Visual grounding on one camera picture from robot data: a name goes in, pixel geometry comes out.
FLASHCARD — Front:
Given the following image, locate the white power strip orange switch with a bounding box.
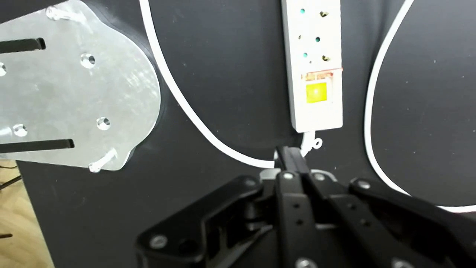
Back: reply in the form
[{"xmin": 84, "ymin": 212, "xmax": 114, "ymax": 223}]
[{"xmin": 279, "ymin": 0, "xmax": 345, "ymax": 135}]

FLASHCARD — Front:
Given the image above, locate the white device cable with plug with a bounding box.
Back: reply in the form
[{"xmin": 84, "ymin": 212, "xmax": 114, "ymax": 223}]
[{"xmin": 362, "ymin": 0, "xmax": 476, "ymax": 215}]

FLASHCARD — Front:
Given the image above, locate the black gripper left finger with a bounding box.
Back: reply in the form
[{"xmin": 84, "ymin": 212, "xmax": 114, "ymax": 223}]
[{"xmin": 133, "ymin": 145, "xmax": 324, "ymax": 268}]

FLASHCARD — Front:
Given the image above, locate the aluminium mounting plate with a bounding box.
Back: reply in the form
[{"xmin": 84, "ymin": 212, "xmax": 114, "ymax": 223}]
[{"xmin": 0, "ymin": 0, "xmax": 163, "ymax": 175}]

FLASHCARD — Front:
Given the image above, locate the white power strip cable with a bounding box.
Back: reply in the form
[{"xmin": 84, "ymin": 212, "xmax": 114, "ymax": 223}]
[{"xmin": 136, "ymin": 0, "xmax": 324, "ymax": 170}]

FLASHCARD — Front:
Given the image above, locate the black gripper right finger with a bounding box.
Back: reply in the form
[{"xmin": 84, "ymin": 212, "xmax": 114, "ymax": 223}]
[{"xmin": 291, "ymin": 145, "xmax": 476, "ymax": 268}]

